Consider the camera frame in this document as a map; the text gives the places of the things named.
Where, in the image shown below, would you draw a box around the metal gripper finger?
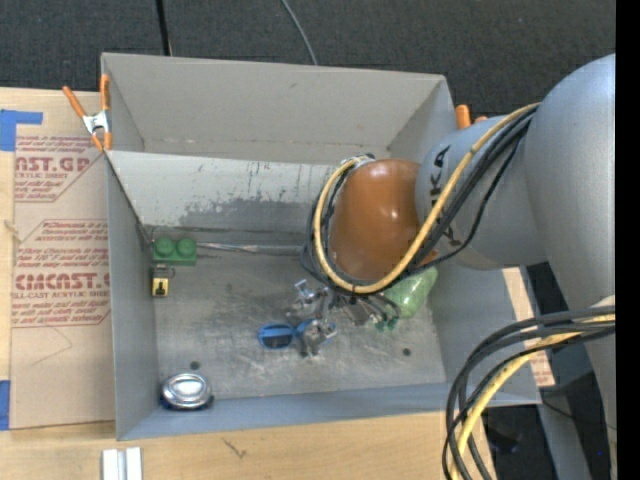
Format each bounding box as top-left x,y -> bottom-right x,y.
300,317 -> 339,359
284,278 -> 332,321

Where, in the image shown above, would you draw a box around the blue sunglasses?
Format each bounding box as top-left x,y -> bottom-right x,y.
256,319 -> 312,352

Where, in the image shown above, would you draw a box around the green bumpy toy fruit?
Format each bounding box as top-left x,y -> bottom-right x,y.
381,266 -> 440,320

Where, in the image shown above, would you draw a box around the grey metal bin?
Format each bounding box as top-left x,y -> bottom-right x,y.
99,51 -> 545,442

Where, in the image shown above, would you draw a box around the green toy building block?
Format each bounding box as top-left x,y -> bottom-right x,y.
151,237 -> 198,268

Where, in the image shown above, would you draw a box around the silver metal can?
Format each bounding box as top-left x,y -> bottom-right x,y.
159,371 -> 216,412

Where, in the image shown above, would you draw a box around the small yellow and black block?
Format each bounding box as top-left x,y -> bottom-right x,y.
150,264 -> 177,299

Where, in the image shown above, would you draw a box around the brown cardboard board, red print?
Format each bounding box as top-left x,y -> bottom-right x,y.
0,86 -> 117,430

